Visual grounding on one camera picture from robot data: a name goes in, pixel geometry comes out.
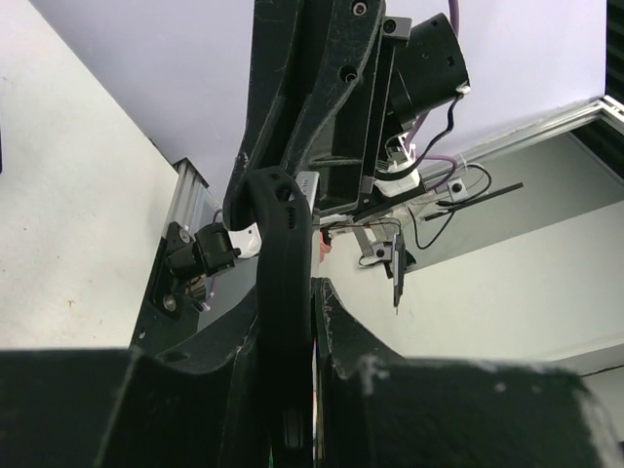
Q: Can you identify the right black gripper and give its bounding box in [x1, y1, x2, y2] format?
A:
[223, 1, 470, 230]

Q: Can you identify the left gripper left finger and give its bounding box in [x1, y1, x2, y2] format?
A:
[1, 292, 261, 467]

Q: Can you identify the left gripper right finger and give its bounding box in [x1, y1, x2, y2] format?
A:
[313, 279, 609, 467]

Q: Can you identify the silver white smartphone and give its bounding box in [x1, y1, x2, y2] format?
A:
[295, 171, 320, 212]

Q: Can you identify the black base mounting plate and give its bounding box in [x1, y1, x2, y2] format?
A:
[129, 221, 245, 352]

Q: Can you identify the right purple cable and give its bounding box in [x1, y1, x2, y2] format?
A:
[399, 0, 469, 191]

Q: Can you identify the aluminium front rail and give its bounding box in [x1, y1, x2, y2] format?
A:
[165, 159, 219, 235]

